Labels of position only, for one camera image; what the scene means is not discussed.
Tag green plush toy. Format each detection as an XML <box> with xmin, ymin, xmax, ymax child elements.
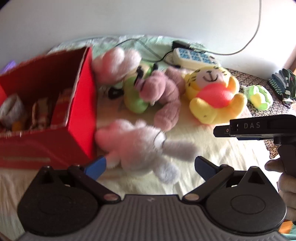
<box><xmin>102</xmin><ymin>64</ymin><xmax>156</xmax><ymax>114</ymax></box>

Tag white crumpled item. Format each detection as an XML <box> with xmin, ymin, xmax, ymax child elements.
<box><xmin>0</xmin><ymin>93</ymin><xmax>26</xmax><ymax>129</ymax></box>

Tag green striped gloves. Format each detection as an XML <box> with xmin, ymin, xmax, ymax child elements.
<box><xmin>268</xmin><ymin>69</ymin><xmax>296</xmax><ymax>107</ymax></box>

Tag white fluffy bunny plush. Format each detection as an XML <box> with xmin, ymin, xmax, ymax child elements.
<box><xmin>92</xmin><ymin>47</ymin><xmax>142</xmax><ymax>84</ymax></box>

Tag red cardboard box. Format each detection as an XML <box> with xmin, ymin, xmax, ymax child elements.
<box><xmin>0</xmin><ymin>46</ymin><xmax>97</xmax><ymax>171</ymax></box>

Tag person's right hand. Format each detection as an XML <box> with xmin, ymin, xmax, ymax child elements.
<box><xmin>264</xmin><ymin>159</ymin><xmax>296</xmax><ymax>224</ymax></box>

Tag yellow tiger plush toy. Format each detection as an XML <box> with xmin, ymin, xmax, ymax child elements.
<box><xmin>184</xmin><ymin>65</ymin><xmax>248</xmax><ymax>126</ymax></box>

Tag grey cable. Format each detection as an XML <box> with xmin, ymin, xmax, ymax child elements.
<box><xmin>203</xmin><ymin>0</ymin><xmax>263</xmax><ymax>55</ymax></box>

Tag mauve plush toy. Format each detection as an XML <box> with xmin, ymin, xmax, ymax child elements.
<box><xmin>139</xmin><ymin>67</ymin><xmax>185</xmax><ymax>132</ymax></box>

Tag white and lavender plush toy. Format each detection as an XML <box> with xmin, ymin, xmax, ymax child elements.
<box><xmin>95</xmin><ymin>119</ymin><xmax>199</xmax><ymax>184</ymax></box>

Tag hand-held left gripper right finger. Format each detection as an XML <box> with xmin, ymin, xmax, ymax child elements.
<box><xmin>182</xmin><ymin>156</ymin><xmax>269</xmax><ymax>205</ymax></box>

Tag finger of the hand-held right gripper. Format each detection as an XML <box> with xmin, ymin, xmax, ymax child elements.
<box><xmin>236</xmin><ymin>136</ymin><xmax>266</xmax><ymax>141</ymax></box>
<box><xmin>213</xmin><ymin>125</ymin><xmax>231</xmax><ymax>138</ymax></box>

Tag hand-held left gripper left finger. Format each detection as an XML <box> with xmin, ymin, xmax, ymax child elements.
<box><xmin>35</xmin><ymin>156</ymin><xmax>121</xmax><ymax>205</ymax></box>

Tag red yellow packet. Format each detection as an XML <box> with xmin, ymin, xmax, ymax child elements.
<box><xmin>51</xmin><ymin>88</ymin><xmax>75</xmax><ymax>126</ymax></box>

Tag purple tissue packet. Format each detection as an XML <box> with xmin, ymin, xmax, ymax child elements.
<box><xmin>3</xmin><ymin>60</ymin><xmax>18</xmax><ymax>71</ymax></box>

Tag white and blue power strip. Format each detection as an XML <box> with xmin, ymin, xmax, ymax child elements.
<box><xmin>172</xmin><ymin>47</ymin><xmax>221</xmax><ymax>70</ymax></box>

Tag cartoon print bedsheet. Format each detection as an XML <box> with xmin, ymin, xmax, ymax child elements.
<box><xmin>0</xmin><ymin>35</ymin><xmax>280</xmax><ymax>241</ymax></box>

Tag small light green plush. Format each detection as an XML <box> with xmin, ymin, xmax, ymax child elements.
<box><xmin>243</xmin><ymin>85</ymin><xmax>273</xmax><ymax>110</ymax></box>

